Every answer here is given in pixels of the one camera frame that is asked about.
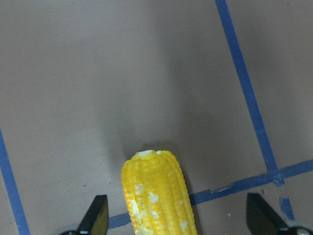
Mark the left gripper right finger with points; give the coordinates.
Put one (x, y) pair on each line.
(261, 218)

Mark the yellow corn cob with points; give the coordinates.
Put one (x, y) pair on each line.
(156, 194)

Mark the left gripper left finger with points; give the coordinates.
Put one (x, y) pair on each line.
(96, 219)

